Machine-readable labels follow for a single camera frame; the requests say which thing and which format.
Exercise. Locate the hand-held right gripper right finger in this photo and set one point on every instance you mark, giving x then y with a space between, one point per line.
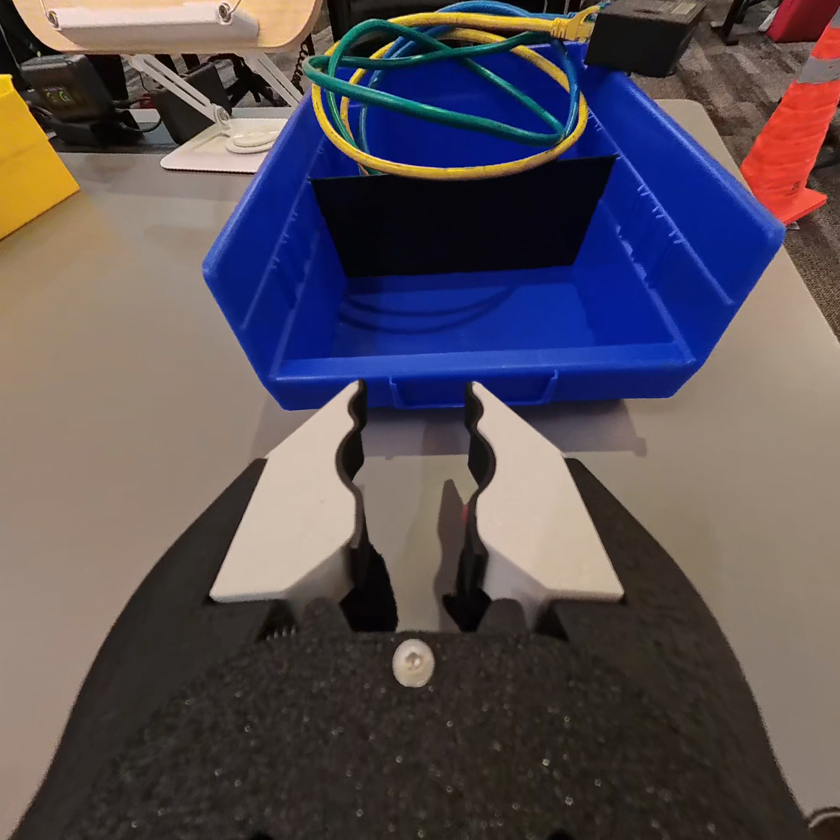
544 525

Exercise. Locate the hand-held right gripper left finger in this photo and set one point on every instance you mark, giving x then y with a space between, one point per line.
289 525

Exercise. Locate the blue storage bin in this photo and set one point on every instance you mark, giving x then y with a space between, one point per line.
459 328

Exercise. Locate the yellow storage bin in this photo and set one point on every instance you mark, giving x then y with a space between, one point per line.
33 170

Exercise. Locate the black ethernet switch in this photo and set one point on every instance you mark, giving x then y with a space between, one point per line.
643 36

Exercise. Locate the black bin divider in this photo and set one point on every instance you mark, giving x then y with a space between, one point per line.
459 216

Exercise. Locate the wooden stand with white base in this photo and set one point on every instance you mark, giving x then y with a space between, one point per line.
210 151

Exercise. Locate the black power adapter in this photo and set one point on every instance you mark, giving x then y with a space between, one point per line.
190 98

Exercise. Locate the orange traffic cone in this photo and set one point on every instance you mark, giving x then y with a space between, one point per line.
794 144

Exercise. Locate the black power station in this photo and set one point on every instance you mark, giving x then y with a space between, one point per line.
65 95

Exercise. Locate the red bag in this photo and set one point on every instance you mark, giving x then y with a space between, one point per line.
804 19

